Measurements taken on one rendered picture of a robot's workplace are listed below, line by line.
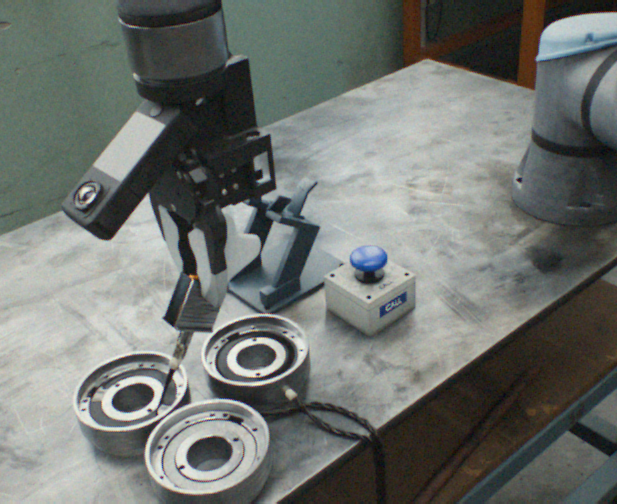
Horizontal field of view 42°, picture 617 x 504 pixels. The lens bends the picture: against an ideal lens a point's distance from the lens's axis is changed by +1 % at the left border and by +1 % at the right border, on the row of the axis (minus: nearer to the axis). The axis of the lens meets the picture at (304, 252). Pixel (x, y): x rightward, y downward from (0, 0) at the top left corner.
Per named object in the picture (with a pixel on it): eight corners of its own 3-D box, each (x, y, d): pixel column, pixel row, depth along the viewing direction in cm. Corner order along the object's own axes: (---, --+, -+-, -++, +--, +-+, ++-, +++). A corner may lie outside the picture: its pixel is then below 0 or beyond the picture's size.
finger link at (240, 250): (278, 293, 71) (260, 201, 67) (224, 324, 68) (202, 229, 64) (257, 282, 73) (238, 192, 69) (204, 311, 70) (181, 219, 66)
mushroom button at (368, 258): (369, 306, 84) (367, 267, 81) (343, 290, 87) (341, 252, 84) (396, 289, 86) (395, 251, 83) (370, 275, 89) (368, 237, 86)
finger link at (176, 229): (242, 272, 75) (235, 190, 69) (190, 300, 72) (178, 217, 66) (223, 257, 77) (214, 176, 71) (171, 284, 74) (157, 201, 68)
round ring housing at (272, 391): (187, 376, 81) (181, 345, 79) (272, 331, 86) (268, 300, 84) (244, 434, 74) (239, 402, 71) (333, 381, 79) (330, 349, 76)
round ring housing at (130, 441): (62, 454, 74) (50, 422, 71) (113, 376, 82) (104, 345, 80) (168, 470, 71) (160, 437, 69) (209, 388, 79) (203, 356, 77)
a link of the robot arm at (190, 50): (154, 35, 54) (95, 12, 59) (166, 99, 56) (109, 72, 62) (243, 6, 58) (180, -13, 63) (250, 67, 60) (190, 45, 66)
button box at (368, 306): (370, 338, 84) (369, 300, 81) (325, 308, 88) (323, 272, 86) (423, 304, 88) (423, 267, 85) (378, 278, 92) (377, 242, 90)
